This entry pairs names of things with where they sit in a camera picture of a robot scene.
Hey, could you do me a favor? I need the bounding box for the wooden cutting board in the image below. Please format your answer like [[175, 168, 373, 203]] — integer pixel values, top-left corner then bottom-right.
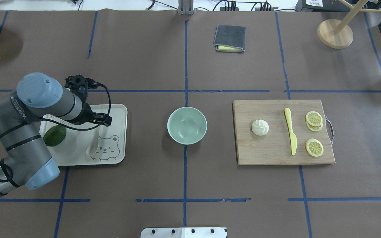
[[233, 99, 335, 165]]

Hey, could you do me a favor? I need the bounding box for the grey folded cloth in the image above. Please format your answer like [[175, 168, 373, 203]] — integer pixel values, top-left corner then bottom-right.
[[213, 24, 246, 53]]

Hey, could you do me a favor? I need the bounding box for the white steamed bun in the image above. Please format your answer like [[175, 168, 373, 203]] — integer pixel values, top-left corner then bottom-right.
[[251, 119, 270, 136]]

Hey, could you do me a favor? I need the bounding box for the green avocado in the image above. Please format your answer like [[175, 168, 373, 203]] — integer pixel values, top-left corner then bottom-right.
[[43, 125, 67, 147]]

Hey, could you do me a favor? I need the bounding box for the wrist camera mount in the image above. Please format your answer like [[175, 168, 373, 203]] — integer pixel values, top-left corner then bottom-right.
[[64, 74, 99, 98]]

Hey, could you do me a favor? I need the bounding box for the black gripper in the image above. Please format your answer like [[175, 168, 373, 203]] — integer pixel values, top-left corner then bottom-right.
[[84, 105, 112, 127]]

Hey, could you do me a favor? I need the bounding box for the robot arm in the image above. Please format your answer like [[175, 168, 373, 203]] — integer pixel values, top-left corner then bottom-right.
[[0, 72, 112, 198]]

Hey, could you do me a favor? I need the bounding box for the aluminium frame post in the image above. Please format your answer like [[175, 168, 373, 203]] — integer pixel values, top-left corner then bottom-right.
[[178, 0, 194, 16]]

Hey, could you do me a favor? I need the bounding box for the lemon slice stacked bottom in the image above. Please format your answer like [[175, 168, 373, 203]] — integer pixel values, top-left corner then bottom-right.
[[306, 122, 323, 132]]

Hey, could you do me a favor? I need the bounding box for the yellow plastic knife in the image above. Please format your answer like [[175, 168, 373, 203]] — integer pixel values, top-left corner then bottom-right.
[[284, 107, 297, 156]]

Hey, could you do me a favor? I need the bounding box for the lemon slice near handle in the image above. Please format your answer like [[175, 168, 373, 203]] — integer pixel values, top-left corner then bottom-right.
[[305, 138, 324, 157]]

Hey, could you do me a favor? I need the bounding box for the wooden mug tree stand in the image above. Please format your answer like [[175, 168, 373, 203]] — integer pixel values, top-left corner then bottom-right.
[[317, 0, 381, 49]]

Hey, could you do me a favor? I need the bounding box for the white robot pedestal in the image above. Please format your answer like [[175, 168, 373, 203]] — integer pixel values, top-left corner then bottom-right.
[[140, 226, 228, 238]]

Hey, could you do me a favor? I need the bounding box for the light green bowl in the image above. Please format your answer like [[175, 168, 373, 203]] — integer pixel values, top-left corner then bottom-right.
[[167, 107, 207, 145]]

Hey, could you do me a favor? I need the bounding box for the cream bear tray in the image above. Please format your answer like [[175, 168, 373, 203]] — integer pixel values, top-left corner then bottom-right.
[[48, 104, 128, 166]]

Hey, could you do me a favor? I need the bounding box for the translucent white spoon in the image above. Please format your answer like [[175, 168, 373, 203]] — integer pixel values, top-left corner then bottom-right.
[[86, 125, 107, 156]]

